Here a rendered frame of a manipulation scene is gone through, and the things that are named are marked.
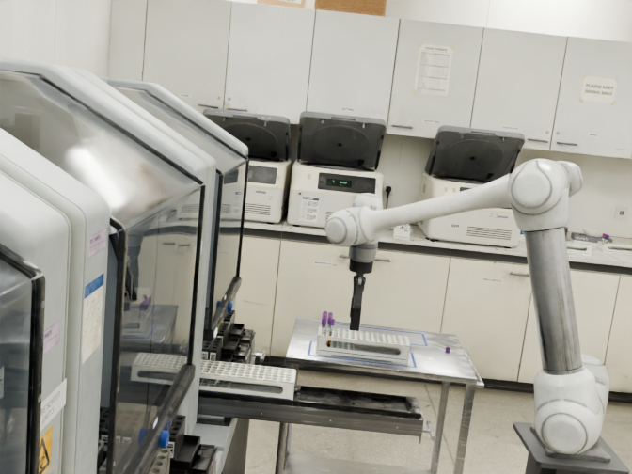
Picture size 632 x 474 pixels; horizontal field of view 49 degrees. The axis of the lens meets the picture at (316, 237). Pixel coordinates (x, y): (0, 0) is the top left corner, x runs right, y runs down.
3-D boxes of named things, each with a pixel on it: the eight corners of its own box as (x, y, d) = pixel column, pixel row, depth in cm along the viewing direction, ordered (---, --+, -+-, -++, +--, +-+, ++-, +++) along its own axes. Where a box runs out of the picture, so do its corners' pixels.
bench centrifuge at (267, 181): (186, 215, 415) (195, 107, 404) (207, 203, 476) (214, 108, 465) (279, 226, 414) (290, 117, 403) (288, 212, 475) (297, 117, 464)
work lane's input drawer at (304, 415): (165, 418, 185) (167, 387, 184) (176, 398, 199) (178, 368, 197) (436, 446, 185) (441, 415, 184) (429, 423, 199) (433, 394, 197)
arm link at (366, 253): (377, 241, 225) (375, 259, 226) (349, 238, 225) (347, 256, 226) (378, 245, 216) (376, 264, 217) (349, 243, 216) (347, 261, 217)
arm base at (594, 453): (583, 428, 216) (586, 411, 215) (611, 464, 194) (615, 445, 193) (525, 422, 216) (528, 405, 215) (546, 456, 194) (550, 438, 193)
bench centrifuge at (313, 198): (286, 226, 415) (297, 109, 403) (290, 212, 476) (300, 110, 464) (378, 236, 415) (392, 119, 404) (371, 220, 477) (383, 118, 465)
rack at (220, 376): (181, 393, 186) (183, 371, 185) (189, 379, 196) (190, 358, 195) (292, 404, 186) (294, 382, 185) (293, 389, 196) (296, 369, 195)
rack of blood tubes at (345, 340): (315, 354, 222) (317, 335, 221) (317, 343, 232) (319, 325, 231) (408, 364, 221) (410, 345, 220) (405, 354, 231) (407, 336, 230)
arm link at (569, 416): (608, 436, 188) (602, 469, 168) (546, 435, 195) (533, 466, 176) (571, 153, 184) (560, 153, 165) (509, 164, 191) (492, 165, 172)
